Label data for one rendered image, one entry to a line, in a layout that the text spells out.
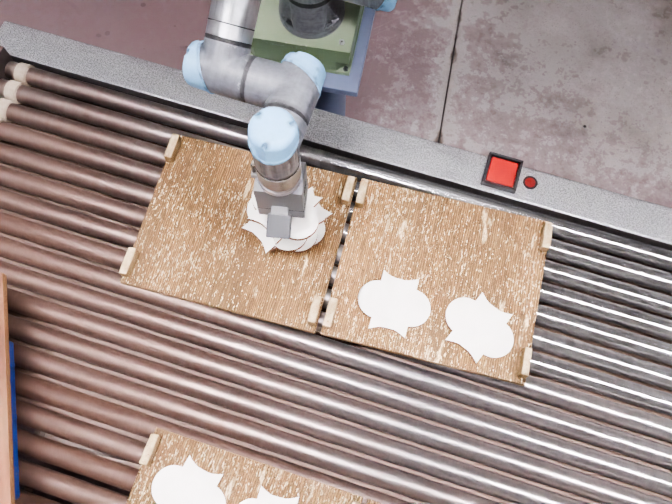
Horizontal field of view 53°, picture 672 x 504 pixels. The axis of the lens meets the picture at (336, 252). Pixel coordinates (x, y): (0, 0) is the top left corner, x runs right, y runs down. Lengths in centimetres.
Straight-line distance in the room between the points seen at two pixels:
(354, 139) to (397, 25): 138
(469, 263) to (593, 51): 168
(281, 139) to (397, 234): 49
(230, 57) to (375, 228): 50
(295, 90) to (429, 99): 164
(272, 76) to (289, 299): 48
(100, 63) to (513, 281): 105
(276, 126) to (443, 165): 59
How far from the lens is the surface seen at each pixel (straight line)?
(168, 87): 164
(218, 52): 112
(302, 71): 109
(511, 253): 145
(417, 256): 141
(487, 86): 276
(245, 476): 133
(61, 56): 176
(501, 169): 153
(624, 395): 147
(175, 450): 136
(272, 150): 101
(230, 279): 140
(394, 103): 266
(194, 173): 150
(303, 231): 128
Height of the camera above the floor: 226
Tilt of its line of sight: 71 degrees down
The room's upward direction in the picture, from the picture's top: 1 degrees clockwise
